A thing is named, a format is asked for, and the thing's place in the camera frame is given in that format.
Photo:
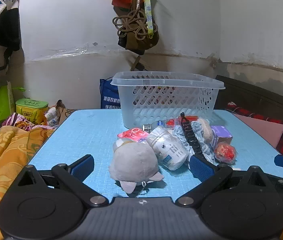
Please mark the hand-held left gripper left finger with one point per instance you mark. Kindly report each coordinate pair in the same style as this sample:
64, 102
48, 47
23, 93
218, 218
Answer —
82, 166

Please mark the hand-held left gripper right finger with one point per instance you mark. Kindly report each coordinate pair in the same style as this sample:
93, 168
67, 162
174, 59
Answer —
201, 167

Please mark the red ball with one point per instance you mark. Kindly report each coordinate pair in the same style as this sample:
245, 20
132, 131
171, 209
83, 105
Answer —
225, 152

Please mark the black hair claw clip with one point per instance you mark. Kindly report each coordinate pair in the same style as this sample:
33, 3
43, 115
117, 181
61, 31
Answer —
190, 136

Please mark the light blue scrunchie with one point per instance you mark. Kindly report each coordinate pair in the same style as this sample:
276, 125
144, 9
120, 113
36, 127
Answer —
199, 130

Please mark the white plastic-wrapped bottle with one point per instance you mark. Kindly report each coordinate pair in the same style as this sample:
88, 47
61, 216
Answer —
169, 147

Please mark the purple small box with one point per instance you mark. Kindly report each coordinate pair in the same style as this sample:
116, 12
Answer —
221, 132

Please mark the red packet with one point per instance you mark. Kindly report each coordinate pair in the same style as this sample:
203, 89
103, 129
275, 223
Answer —
192, 118

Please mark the grey plush toy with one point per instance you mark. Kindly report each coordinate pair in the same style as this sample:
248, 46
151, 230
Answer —
134, 162

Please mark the clear water bottle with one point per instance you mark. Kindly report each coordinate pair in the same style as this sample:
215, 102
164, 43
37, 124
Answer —
160, 123

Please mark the pink snack packet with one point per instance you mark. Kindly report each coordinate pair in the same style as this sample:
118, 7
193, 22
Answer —
134, 133

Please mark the clear plastic basket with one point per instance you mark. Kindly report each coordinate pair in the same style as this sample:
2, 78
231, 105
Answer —
169, 97

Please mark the white snack packet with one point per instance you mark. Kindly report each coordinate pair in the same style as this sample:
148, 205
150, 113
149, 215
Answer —
52, 122
49, 112

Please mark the brown paper bag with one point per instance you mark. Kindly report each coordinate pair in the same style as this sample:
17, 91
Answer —
65, 112

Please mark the blue tote bag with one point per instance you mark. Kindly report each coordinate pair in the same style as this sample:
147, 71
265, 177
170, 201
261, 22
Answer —
107, 97

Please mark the dark wooden headboard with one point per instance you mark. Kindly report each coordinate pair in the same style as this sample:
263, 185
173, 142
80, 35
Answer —
256, 92

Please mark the green tin box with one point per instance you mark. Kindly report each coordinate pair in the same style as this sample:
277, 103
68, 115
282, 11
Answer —
31, 110

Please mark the floral blanket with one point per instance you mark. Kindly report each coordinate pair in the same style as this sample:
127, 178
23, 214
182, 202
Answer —
19, 122

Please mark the orange patterned blanket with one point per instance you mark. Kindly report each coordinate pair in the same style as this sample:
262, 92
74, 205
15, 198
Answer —
4, 160

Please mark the green paper bag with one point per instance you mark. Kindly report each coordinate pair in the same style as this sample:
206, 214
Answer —
2, 102

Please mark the brown hanging bag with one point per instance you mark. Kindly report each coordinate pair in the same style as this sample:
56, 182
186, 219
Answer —
136, 42

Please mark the wall socket with charger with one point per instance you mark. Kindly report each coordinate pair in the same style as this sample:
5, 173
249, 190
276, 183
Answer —
137, 63

